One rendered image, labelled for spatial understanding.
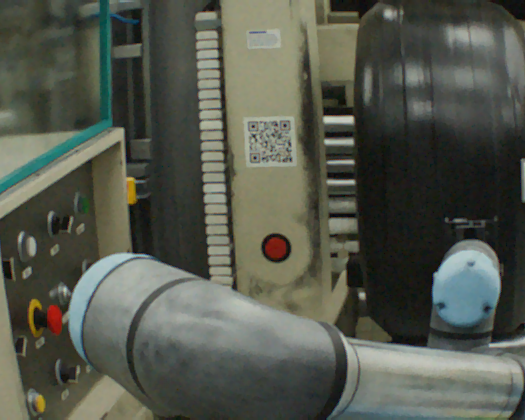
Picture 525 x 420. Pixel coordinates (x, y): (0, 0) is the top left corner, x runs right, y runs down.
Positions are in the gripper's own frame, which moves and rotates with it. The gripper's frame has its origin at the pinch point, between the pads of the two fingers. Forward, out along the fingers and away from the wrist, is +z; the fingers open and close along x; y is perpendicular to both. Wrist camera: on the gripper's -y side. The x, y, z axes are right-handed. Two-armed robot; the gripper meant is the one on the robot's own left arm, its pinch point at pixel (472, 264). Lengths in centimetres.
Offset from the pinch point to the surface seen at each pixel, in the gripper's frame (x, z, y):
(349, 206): 25, 69, 1
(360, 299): 21, 51, -13
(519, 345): -8.6, 22.7, -17.0
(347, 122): 25, 67, 16
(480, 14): -3.4, 22.0, 35.3
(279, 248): 30.9, 27.9, -0.9
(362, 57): 15.8, 16.6, 27.4
